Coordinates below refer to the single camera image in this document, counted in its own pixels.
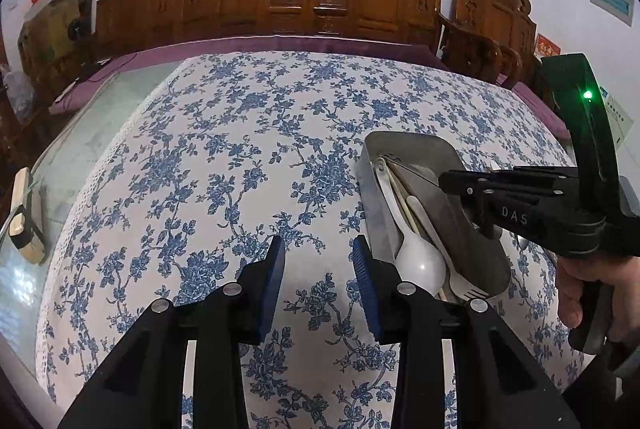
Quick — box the square purple seat cushion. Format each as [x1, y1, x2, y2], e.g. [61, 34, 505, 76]
[510, 82, 572, 141]

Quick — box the large white plastic spoon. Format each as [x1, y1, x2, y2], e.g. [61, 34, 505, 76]
[374, 159, 447, 296]

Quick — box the wood and black block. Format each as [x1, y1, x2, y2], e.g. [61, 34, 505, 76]
[9, 168, 47, 265]

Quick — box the large green-printed cardboard box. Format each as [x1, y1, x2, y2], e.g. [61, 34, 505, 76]
[19, 2, 96, 62]

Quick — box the white metal distribution cabinet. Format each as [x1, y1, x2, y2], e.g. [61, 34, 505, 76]
[600, 86, 637, 146]

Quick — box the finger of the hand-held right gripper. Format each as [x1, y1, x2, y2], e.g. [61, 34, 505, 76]
[461, 204, 503, 241]
[438, 166, 581, 199]

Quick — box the white plastic fork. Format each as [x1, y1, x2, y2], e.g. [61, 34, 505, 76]
[406, 195, 491, 303]

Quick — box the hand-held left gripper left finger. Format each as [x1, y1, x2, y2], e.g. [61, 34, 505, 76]
[57, 235, 287, 429]

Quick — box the grey wall panel box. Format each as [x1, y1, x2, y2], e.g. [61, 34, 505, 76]
[591, 0, 634, 28]

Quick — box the blue floral tablecloth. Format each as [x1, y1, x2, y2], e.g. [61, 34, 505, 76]
[37, 52, 601, 429]

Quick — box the carved wooden armchair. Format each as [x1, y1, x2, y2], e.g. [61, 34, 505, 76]
[439, 0, 547, 96]

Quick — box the person's right hand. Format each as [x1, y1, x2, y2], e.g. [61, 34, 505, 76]
[556, 253, 640, 345]

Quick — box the red gift box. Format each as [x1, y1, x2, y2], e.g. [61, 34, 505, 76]
[536, 34, 562, 58]

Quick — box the rectangular metal tray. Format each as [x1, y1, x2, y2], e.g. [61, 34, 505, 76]
[356, 132, 512, 306]

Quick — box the clear plastic bag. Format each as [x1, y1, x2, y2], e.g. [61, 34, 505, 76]
[0, 64, 37, 126]

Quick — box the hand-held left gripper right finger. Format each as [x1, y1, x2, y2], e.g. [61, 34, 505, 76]
[351, 234, 583, 429]

